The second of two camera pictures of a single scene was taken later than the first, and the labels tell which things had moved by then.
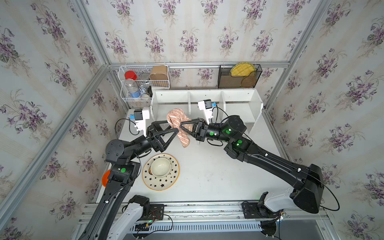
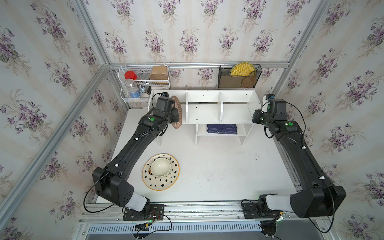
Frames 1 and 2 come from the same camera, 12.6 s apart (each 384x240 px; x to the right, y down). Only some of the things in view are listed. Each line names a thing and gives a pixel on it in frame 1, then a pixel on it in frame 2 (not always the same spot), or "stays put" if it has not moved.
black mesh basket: x=225 y=80 stays put
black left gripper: x=155 y=141 → x=176 y=114
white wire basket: x=138 y=80 stays put
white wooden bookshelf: x=243 y=103 stays put
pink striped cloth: x=175 y=117 → x=177 y=125
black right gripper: x=200 y=131 → x=257 y=113
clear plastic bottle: x=132 y=88 stays put
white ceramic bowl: x=160 y=167 stays put
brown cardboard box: x=159 y=72 stays put
